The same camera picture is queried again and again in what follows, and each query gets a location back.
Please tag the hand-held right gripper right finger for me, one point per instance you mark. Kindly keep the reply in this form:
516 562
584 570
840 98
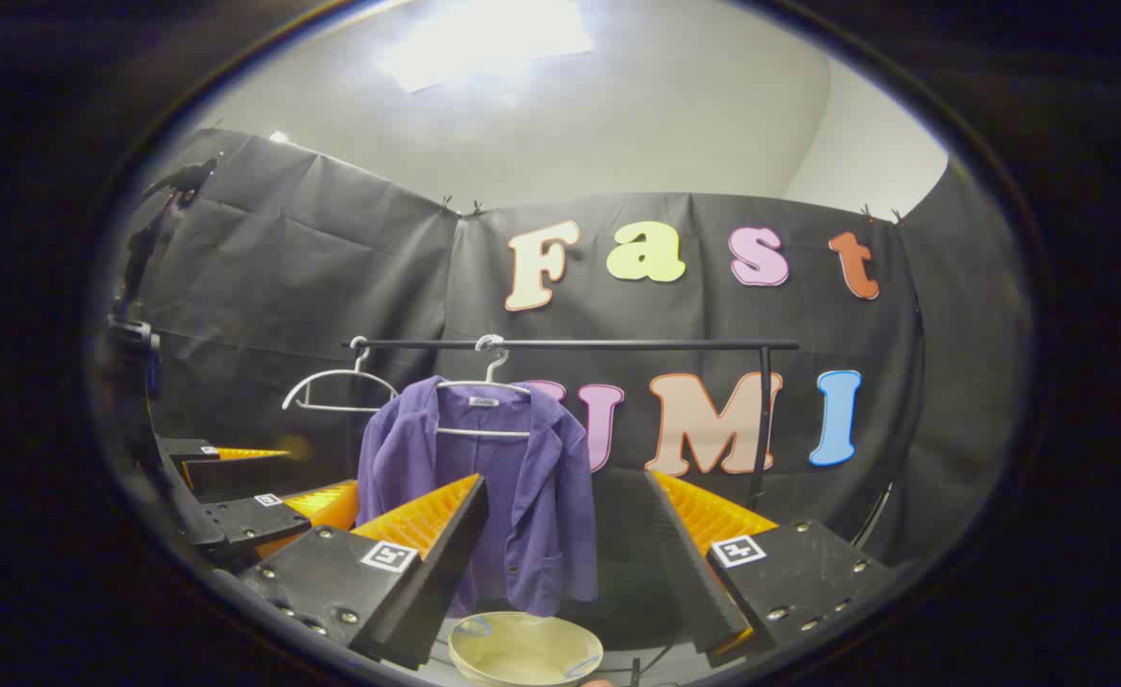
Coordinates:
689 563

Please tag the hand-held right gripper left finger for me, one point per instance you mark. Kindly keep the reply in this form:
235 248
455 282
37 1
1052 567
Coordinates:
446 563

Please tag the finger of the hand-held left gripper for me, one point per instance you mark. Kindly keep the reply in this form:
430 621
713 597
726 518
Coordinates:
245 520
183 448

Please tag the beige laundry hamper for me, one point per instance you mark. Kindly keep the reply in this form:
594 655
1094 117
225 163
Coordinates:
522 649

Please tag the purple jacket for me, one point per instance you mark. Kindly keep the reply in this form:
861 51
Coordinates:
541 496

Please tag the white hanger with jacket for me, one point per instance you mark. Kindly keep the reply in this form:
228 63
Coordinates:
484 432

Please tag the empty white hanger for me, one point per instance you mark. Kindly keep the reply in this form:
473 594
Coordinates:
362 370

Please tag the black clothes rack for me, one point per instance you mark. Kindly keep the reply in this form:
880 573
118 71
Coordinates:
617 344

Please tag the black backdrop cloth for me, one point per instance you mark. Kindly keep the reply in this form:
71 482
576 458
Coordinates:
312 277

